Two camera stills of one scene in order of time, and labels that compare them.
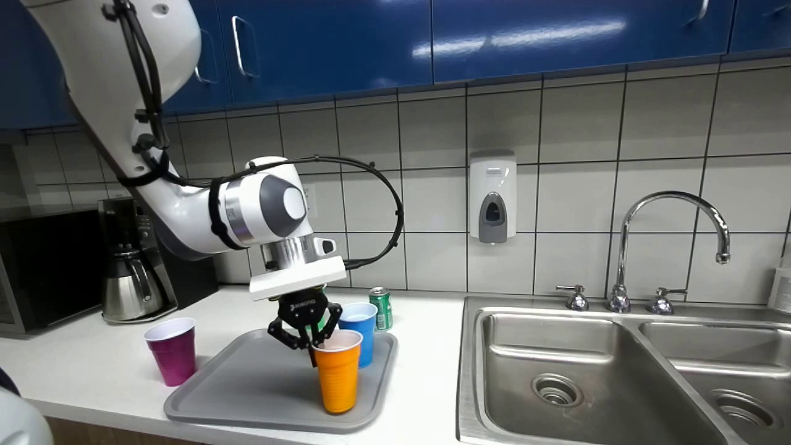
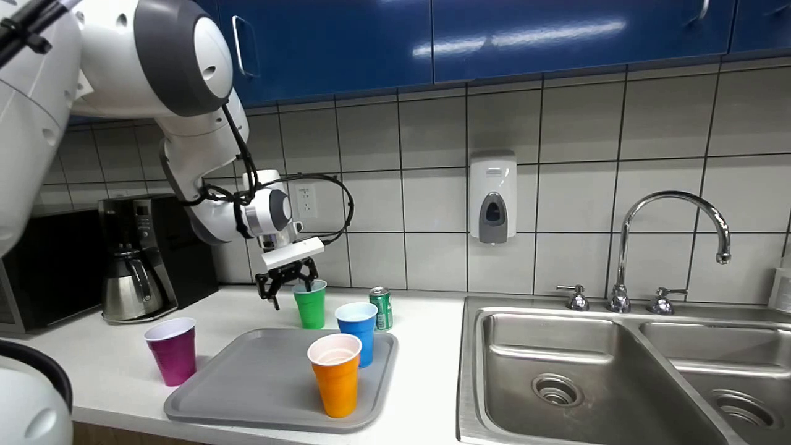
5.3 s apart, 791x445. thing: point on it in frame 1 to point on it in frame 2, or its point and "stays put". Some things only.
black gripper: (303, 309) to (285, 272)
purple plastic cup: (174, 346) stays put
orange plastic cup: (336, 359) stays put
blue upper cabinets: (267, 52) stays put
